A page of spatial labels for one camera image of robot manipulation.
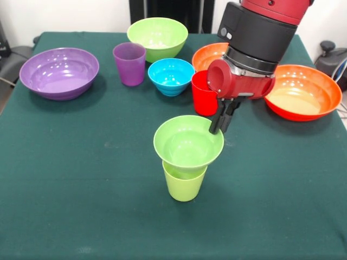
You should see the purple plastic cup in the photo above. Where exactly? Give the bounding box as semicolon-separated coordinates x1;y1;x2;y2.
112;42;147;87

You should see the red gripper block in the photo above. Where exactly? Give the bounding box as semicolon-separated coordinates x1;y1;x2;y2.
207;58;277;135

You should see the large green plastic bowl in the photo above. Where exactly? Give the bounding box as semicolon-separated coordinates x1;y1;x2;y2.
126;17;189;63

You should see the small green plastic bowl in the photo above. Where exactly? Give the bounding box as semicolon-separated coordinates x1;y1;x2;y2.
153;115;225;174

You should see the large purple plastic bowl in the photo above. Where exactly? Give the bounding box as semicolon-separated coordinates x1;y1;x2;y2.
18;47;100;101

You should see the small blue plastic bowl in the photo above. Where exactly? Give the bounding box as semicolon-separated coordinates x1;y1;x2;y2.
147;58;196;97

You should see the red plastic cup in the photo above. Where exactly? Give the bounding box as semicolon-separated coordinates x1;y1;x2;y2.
191;70;219;117

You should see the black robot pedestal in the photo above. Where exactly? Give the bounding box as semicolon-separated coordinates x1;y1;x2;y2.
129;0;216;34

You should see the green plastic cup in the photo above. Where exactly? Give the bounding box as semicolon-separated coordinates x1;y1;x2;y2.
162;160;208;202

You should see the large orange plastic bowl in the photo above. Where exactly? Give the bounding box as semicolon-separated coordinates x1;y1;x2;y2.
191;42;230;73
263;64;343;122

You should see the dark green table cloth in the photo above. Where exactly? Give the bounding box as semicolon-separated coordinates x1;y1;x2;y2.
0;31;347;260

